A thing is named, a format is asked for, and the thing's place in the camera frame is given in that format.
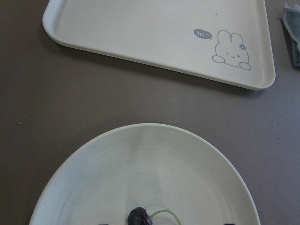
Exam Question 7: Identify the cream round plate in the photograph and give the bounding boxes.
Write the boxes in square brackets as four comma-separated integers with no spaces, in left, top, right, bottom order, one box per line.
[30,123,260,225]

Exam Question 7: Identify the cream rabbit tray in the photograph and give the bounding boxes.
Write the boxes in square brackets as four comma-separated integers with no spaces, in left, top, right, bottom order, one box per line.
[42,0,276,90]

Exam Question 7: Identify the grey folded cloth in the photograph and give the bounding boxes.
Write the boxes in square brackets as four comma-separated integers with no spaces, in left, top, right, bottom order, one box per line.
[283,2,300,67]

